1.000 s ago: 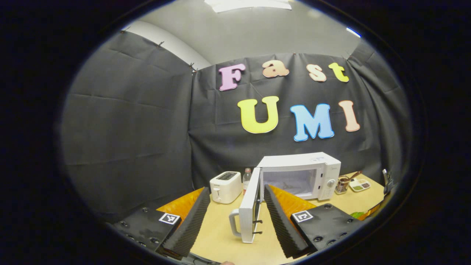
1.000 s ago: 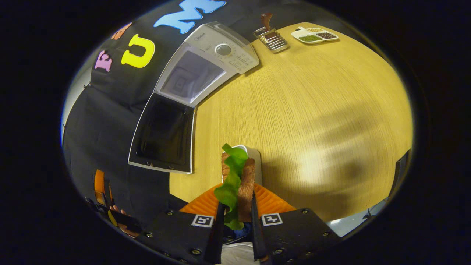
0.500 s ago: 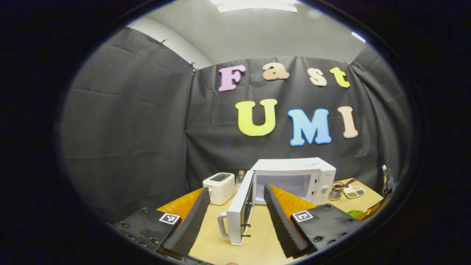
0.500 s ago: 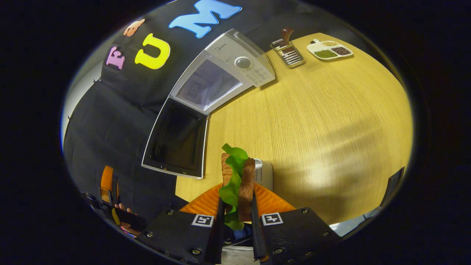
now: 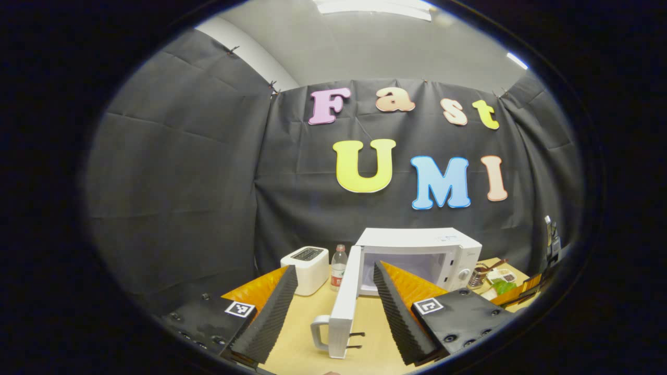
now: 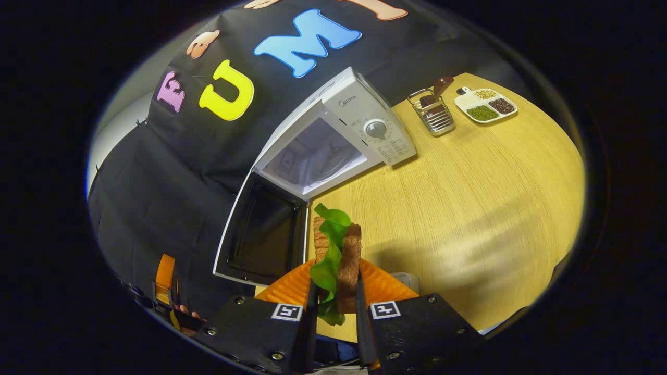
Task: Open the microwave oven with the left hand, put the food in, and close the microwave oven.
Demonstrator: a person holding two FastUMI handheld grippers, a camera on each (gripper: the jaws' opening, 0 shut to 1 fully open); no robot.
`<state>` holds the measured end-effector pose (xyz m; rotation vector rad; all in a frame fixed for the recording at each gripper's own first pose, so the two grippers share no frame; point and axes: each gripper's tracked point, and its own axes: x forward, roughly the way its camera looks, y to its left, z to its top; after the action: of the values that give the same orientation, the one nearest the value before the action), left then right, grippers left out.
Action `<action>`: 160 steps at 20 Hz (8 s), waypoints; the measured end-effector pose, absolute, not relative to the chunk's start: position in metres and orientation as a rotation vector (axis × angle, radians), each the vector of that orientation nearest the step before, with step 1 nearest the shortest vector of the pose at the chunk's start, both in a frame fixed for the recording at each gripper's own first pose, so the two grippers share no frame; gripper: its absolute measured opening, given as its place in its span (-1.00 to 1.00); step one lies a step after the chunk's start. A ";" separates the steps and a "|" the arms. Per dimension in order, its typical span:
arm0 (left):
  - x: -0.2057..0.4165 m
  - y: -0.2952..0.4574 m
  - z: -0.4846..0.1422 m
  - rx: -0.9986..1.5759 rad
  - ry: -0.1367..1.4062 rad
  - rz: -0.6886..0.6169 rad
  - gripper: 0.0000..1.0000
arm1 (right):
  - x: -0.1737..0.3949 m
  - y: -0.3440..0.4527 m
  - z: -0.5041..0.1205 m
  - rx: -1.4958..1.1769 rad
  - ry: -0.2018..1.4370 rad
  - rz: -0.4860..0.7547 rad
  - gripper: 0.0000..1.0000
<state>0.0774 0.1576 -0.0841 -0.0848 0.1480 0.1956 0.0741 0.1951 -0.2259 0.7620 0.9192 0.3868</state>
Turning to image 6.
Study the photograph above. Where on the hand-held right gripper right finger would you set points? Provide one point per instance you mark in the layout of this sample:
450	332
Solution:
362	328

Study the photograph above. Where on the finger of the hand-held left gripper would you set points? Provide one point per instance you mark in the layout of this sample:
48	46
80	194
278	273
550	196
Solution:
164	276

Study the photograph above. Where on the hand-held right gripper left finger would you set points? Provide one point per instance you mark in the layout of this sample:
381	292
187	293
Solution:
311	323

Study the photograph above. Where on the lettuce toast sandwich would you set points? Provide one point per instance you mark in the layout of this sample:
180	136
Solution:
348	265

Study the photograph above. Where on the white microwave oven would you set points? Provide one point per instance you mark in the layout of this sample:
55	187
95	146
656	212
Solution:
359	125

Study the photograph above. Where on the white plate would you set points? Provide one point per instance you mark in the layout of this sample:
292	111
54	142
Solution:
406	281

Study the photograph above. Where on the brown wooden spoon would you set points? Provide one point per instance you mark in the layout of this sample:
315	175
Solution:
440	88

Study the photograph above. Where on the white divided dish with beans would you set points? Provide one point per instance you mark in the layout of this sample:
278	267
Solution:
484	107

